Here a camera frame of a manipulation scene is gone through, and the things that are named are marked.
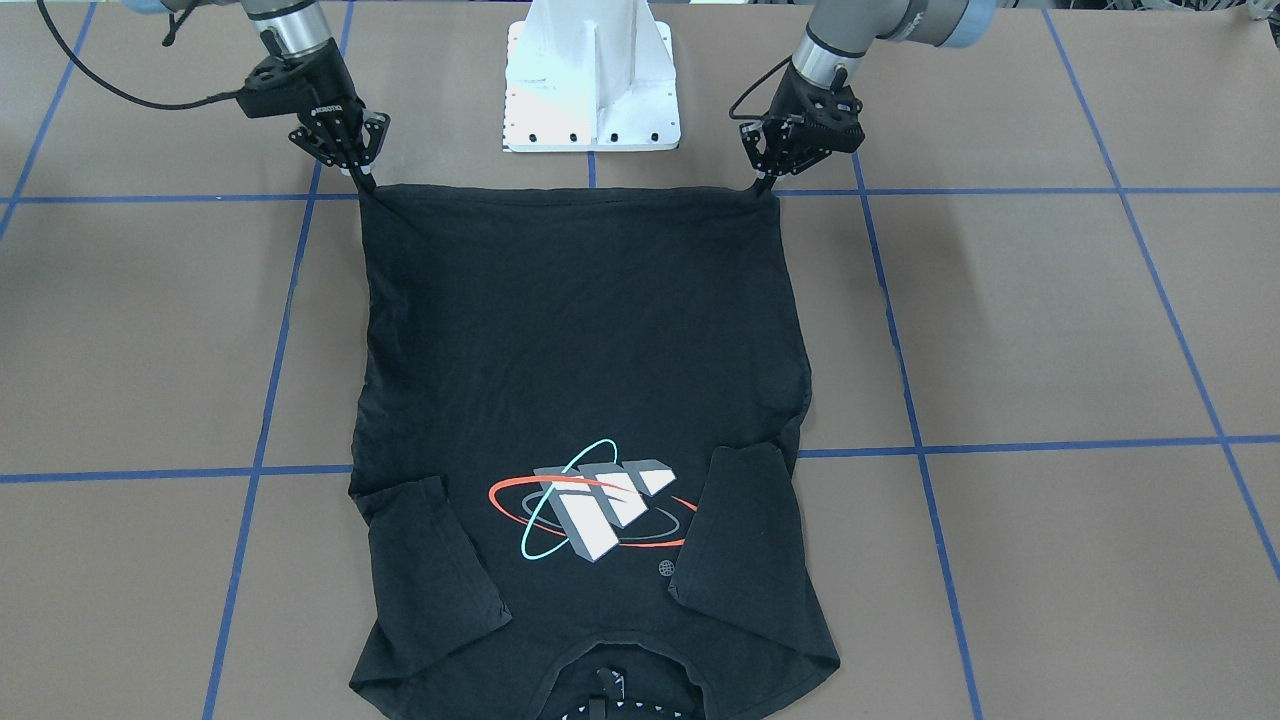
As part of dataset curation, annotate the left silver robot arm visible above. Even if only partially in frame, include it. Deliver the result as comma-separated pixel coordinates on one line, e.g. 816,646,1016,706
730,1,1000,196

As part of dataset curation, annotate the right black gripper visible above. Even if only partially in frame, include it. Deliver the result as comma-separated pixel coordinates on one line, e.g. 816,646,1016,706
238,45,390,193

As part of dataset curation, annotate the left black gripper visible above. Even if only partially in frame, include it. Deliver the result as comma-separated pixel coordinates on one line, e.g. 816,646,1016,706
740,65,865,195

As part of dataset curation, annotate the white camera mast pedestal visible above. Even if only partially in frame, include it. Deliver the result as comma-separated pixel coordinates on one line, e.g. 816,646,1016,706
502,1,682,152

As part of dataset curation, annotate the black graphic t-shirt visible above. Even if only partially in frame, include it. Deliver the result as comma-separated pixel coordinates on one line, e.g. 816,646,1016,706
349,184,840,719

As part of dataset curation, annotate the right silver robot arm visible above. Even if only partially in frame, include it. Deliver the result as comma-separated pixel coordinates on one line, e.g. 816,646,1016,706
236,1,390,192

